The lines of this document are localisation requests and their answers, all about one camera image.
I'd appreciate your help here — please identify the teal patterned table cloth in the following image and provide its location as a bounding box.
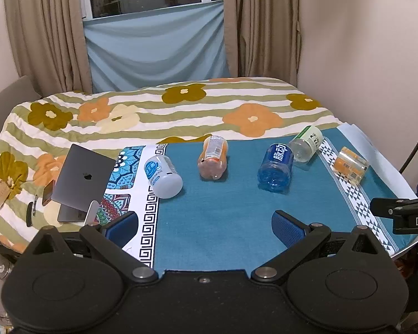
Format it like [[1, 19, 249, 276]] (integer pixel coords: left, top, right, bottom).
[[98, 128, 418, 272]]

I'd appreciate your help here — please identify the black pen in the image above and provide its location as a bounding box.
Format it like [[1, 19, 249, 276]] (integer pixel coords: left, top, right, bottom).
[[25, 195, 37, 227]]

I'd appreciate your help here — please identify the blue cloth over window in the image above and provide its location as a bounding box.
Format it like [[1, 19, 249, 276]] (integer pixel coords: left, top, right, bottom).
[[84, 1, 229, 93]]

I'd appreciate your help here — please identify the orange label plastic cup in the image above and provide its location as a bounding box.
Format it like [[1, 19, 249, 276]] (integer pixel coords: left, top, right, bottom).
[[197, 136, 229, 180]]

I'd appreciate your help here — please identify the blue transparent plastic cup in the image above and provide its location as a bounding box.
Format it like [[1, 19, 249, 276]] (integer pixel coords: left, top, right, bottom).
[[257, 143, 294, 193]]

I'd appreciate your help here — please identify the white blue-label cup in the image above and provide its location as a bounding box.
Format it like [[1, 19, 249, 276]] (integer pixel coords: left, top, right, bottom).
[[144, 154, 183, 199]]

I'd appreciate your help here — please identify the grey laptop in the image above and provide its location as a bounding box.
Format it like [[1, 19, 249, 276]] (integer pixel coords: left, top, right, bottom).
[[52, 144, 115, 223]]

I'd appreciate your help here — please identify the smartphone on bed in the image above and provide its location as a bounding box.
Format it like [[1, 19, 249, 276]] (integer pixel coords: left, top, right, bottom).
[[42, 180, 55, 206]]

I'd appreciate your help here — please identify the floral striped bed quilt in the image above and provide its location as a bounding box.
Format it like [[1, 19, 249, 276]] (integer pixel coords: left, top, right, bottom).
[[0, 77, 340, 252]]

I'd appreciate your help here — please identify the left beige curtain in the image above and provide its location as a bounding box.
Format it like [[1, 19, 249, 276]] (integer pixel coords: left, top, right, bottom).
[[4, 0, 93, 97]]

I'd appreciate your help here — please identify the green white label cup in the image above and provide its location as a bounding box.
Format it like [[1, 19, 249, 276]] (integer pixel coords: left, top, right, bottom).
[[288, 125, 324, 163]]

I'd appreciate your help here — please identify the grey headboard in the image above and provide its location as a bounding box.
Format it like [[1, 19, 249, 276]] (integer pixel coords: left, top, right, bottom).
[[0, 75, 41, 132]]

